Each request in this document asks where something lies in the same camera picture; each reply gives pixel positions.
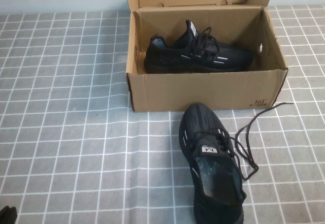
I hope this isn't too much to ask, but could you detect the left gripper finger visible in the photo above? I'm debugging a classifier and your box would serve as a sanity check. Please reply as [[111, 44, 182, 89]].
[[8, 205, 18, 224], [0, 205, 10, 224]]

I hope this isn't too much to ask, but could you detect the black mesh sneaker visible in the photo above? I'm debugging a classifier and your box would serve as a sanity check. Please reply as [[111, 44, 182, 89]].
[[178, 102, 295, 224], [144, 19, 255, 74]]

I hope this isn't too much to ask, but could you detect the brown cardboard shoe box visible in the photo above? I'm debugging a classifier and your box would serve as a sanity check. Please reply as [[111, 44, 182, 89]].
[[126, 0, 289, 113]]

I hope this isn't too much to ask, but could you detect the grey white-checked tablecloth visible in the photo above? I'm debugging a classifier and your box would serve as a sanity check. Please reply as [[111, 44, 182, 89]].
[[0, 4, 325, 224]]

